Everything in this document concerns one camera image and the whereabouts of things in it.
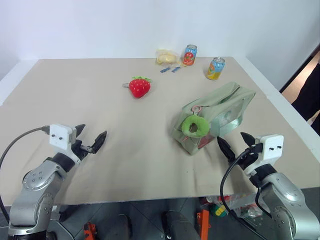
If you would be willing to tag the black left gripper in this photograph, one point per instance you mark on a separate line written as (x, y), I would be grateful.
(80, 149)

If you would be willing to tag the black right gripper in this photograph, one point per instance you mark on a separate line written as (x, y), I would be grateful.
(250, 156)

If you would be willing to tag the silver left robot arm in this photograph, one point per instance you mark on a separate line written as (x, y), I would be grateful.
(37, 190)

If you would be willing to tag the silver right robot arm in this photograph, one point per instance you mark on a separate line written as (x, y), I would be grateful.
(285, 197)

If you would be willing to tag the light green zipper pouch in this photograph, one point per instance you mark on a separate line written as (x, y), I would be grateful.
(225, 102)

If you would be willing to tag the green donut plush charm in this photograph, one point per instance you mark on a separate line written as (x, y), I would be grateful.
(186, 127)

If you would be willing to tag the clear bag of small items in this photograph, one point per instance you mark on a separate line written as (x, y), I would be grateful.
(246, 205)

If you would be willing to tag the green yellow puzzle cube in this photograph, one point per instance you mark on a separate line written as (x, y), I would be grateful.
(218, 210)

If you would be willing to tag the red strawberry plush toy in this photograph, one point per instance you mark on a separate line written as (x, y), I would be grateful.
(140, 87)

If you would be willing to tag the yellow and blue drink can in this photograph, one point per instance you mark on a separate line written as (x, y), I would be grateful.
(215, 70)

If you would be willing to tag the person in dark clothes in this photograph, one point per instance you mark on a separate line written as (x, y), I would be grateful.
(308, 95)

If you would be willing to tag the small blue clip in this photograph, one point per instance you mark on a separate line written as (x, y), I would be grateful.
(176, 69)
(165, 70)

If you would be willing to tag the large dark rounded shape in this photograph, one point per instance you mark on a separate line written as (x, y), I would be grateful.
(178, 226)

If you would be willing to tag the red and blue drink can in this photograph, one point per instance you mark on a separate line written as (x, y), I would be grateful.
(190, 56)

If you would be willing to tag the clear bag of snacks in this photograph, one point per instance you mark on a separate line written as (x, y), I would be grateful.
(167, 58)

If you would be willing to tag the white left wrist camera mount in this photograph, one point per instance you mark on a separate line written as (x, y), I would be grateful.
(59, 136)

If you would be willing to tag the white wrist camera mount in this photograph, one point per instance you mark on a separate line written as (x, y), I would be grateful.
(59, 136)
(273, 147)

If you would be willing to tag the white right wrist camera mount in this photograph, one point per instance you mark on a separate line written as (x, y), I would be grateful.
(273, 147)

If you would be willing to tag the orange upright bracket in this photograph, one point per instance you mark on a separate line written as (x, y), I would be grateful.
(203, 225)

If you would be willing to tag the orange low bracket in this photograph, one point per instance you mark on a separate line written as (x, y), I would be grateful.
(89, 231)

